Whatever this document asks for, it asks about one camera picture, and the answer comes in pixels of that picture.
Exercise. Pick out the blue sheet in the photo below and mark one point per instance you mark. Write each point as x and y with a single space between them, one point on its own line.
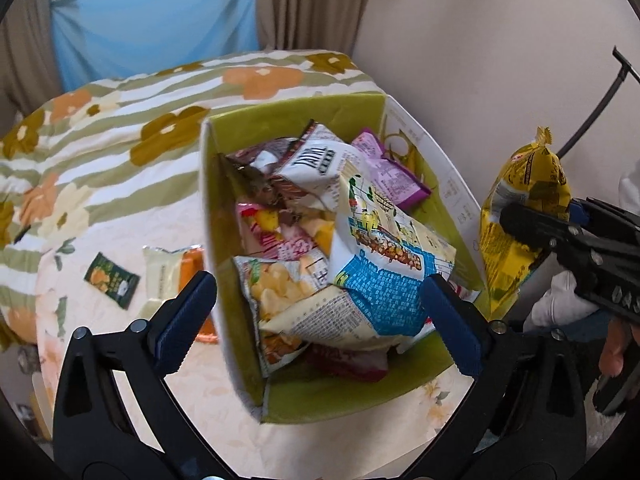
150 30

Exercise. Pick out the white cloth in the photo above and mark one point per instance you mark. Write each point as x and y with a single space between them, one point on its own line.
560 300

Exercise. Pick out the blue white snack packet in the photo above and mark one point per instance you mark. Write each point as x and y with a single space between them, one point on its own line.
395 270

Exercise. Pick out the dark brown snack packet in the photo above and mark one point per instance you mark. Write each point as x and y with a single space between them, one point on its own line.
260 160

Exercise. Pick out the dark green small snack packet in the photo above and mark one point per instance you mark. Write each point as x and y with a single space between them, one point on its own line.
111 280

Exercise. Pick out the white grey snack packet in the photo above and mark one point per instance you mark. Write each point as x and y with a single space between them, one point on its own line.
320 165

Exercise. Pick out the pink white snack packet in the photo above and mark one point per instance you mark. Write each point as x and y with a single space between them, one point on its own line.
350 362

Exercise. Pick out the green cardboard box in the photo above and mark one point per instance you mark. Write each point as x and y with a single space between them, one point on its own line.
345 395

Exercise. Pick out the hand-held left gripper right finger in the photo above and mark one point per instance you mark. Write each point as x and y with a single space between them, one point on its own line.
452 321

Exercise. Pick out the green striped floral blanket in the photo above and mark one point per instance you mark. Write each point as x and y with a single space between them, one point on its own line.
125 135

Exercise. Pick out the orange snack packet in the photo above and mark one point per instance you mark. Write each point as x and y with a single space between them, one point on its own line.
192 265

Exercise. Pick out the large purple snack packet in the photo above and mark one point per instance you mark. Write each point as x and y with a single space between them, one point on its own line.
395 175

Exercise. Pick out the beige curtain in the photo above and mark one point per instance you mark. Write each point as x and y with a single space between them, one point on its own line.
310 5
25 60

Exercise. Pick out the potato chip snack packet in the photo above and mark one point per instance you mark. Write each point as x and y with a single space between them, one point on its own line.
280 290

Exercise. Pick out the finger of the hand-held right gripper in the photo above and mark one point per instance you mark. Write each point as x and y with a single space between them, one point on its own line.
540 227
610 227

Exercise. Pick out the cream floral tablecloth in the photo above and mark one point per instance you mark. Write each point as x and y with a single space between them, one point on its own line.
200 410

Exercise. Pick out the pale yellow snack packet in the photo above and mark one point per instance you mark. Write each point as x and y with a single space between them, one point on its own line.
162 275

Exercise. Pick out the person's right hand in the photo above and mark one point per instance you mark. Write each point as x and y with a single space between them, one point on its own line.
616 347

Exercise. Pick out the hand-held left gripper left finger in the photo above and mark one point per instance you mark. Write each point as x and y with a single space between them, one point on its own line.
186 321

